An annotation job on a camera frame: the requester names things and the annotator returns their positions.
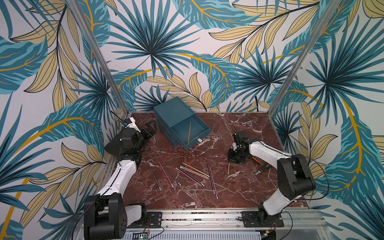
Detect red pencil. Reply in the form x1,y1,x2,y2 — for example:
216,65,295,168
159,162,174,188
176,168,202,186
210,167,218,200

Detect black pencil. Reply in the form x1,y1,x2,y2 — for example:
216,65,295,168
161,163,181,186
149,163,162,191
207,162,216,195
178,168,205,186

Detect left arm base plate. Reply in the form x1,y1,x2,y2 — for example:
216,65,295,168
129,212,163,229

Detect aluminium front rail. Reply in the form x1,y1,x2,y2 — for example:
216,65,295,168
123,208,333,240

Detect teal three-drawer cabinet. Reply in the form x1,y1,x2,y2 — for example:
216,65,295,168
154,97,196,147

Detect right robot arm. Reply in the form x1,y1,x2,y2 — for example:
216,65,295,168
228,131,316,218

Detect orange handled pliers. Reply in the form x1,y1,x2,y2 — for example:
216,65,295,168
252,157,272,176

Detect teal top drawer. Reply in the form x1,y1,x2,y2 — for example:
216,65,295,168
171,114,211,150

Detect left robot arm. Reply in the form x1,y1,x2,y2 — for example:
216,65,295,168
84,117,157,240

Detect green circuit board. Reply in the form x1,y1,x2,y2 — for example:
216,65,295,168
132,233,150,240

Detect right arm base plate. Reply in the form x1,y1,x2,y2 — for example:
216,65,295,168
238,211,285,229

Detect black cloth cover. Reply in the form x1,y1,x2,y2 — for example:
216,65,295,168
105,134,123,158

